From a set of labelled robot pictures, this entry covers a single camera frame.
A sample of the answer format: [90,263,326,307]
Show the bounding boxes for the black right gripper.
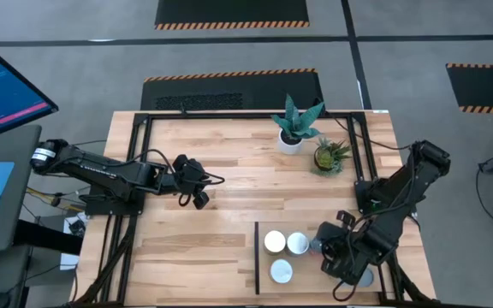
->
[316,210,385,284]

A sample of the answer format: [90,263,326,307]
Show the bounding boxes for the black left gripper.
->
[173,154,211,211]

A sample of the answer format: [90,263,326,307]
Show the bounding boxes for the pink and blue can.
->
[286,231,311,257]

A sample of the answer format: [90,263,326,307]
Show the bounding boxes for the green pears can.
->
[263,230,287,257]

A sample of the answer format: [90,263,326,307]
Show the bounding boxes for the plain silver-lidded can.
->
[269,258,294,285]

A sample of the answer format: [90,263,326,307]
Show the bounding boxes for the small succulent in dark pot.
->
[310,136,353,177]

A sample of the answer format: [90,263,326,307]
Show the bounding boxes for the snake plant in white pot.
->
[270,93,325,156]

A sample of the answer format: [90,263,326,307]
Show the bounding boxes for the black mat orange striped edge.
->
[140,68,327,111]
[154,0,311,31]
[445,62,493,116]

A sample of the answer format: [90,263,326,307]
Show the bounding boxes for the small black adapter box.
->
[68,220,87,237]

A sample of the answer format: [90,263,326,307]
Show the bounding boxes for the small white box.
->
[59,252,80,271]

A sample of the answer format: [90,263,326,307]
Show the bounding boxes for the black desk base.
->
[13,219,84,257]

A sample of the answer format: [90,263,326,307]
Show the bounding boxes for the grey side desk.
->
[0,123,43,258]

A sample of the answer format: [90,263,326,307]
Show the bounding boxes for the monitor with blue screen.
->
[0,33,59,145]

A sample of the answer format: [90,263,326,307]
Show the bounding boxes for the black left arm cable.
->
[177,170,226,209]

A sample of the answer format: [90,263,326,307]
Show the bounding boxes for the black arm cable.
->
[177,170,226,209]
[332,276,359,303]

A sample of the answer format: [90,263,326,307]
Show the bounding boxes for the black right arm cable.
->
[332,276,359,303]

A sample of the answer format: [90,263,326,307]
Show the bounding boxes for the black aluminium table frame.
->
[70,110,440,308]

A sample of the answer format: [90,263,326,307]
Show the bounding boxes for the black cable across table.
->
[334,118,415,151]

